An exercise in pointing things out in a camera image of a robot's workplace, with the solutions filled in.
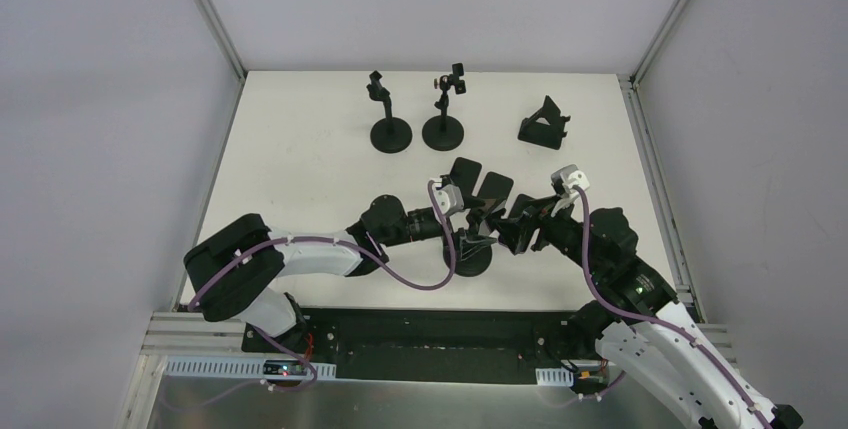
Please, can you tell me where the black phone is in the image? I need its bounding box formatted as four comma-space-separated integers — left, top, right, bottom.
476, 172, 514, 207
466, 198, 506, 236

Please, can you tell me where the black folding phone stand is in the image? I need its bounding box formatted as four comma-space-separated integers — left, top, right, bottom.
517, 95, 571, 150

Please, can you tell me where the black round-base phone stand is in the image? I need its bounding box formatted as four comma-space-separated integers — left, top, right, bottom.
366, 71, 413, 154

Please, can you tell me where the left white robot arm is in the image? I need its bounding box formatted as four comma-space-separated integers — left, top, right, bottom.
183, 180, 485, 354

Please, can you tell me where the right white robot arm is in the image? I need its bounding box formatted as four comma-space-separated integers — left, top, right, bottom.
486, 196, 804, 428

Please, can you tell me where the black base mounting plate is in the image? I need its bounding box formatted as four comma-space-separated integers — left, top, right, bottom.
282, 302, 617, 385

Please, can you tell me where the right white cable duct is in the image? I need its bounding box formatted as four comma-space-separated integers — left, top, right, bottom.
535, 368, 574, 388

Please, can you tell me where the white cable duct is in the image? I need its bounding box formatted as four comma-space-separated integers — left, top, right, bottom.
164, 356, 336, 381
535, 368, 574, 388

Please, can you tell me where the left white cable duct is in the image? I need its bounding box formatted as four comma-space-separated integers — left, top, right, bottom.
164, 356, 336, 381

